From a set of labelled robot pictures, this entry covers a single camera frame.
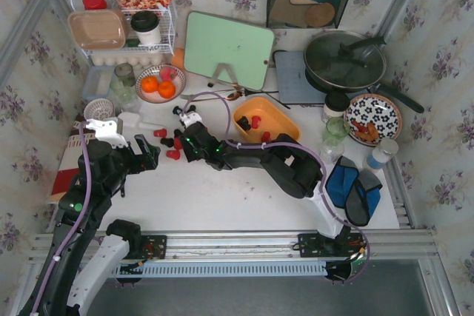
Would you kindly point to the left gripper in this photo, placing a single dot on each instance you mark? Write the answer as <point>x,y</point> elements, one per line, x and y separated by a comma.
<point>138,153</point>

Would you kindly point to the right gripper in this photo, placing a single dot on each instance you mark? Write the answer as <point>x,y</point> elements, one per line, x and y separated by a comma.
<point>185,138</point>

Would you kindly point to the red capsule cluster piece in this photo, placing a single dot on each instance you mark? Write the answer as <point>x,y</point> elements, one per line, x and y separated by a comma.
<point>173,154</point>

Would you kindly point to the black capsule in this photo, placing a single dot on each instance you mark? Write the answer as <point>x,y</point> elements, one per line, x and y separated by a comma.
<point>177,133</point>
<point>244,123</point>
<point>168,142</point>

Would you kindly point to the red capsule number two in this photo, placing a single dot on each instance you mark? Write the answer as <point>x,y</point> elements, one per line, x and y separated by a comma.
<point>255,122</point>

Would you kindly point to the red capsule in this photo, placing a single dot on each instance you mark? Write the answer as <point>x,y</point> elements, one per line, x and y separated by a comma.
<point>161,133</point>
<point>266,136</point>

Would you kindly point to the orange storage basket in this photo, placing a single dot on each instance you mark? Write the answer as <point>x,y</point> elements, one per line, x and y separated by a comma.
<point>273,120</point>

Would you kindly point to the grey blue cloth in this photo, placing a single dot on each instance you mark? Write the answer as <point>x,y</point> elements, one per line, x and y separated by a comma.
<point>357,192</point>

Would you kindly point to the clear glass cup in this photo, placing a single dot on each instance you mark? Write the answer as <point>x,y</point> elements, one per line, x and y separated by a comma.
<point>331,150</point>

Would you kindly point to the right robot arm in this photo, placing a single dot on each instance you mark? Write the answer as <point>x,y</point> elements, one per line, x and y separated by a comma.
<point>293,167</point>

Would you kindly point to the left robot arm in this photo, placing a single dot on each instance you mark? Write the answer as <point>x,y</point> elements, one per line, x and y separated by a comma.
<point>63,287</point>

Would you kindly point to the black capsule number four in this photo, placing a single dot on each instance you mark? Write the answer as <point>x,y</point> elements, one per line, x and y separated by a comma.
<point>177,110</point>

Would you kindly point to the silver fork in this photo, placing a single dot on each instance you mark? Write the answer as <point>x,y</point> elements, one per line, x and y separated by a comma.
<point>195,98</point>

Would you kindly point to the copper spoon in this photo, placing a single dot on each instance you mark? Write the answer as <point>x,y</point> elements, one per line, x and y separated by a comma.
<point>233,96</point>

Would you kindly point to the white small strainer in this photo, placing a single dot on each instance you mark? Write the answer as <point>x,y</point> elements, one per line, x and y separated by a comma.
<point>99,109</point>

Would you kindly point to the fruit bowl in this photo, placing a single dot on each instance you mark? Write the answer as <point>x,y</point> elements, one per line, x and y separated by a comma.
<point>160,84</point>

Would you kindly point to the dark glass cup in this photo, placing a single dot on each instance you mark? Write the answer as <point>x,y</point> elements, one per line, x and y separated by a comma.
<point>125,74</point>

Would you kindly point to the striped orange cloth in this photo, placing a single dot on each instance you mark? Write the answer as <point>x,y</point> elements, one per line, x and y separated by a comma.
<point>68,168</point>

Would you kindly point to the blue plastic container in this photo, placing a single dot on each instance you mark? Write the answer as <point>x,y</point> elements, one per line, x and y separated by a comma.
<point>97,84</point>

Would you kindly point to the egg carton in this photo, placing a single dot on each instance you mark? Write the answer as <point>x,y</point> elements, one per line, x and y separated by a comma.
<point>137,61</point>

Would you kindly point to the green cutting board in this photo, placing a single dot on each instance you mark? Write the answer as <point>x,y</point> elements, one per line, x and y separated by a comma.
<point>214,40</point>

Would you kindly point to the grey induction cooker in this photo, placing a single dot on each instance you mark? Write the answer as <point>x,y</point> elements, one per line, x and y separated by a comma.
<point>293,86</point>

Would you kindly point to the white black lid cup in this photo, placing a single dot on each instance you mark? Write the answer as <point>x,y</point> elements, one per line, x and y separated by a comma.
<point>146,25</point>

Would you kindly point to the beige rectangular tray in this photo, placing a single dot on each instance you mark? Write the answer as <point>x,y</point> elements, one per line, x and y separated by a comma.
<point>99,29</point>

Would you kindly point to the paper cup black lid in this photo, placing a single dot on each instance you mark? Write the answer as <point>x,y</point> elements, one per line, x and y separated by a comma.
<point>335,105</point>

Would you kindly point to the red lid jar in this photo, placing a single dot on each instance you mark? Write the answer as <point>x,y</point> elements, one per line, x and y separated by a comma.
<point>94,4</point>

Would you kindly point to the black pan with lid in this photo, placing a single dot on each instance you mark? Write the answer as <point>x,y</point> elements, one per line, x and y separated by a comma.
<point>348,62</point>

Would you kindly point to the black mesh holder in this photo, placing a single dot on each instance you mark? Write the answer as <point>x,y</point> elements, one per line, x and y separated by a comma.
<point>290,14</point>

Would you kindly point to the floral patterned plate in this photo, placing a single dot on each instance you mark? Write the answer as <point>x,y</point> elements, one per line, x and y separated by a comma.
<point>371,118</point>

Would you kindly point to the round cork coaster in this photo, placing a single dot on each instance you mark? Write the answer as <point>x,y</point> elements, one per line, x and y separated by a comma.
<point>320,15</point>

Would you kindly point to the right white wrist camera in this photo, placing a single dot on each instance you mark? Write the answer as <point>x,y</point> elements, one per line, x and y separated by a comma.
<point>189,117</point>

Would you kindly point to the white wire rack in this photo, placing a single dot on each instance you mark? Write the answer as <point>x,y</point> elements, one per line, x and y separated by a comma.
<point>168,17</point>

